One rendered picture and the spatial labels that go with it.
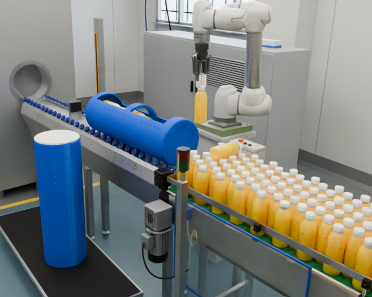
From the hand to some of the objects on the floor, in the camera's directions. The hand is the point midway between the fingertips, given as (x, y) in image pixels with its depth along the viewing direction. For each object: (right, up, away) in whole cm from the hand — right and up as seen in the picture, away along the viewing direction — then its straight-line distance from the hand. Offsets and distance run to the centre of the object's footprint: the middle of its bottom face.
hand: (201, 81), depth 237 cm
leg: (-86, -110, +119) cm, 184 cm away
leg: (-150, -84, +188) cm, 255 cm away
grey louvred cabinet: (+19, -55, +284) cm, 290 cm away
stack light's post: (-13, -155, 0) cm, 156 cm away
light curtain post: (-85, -90, +175) cm, 214 cm away
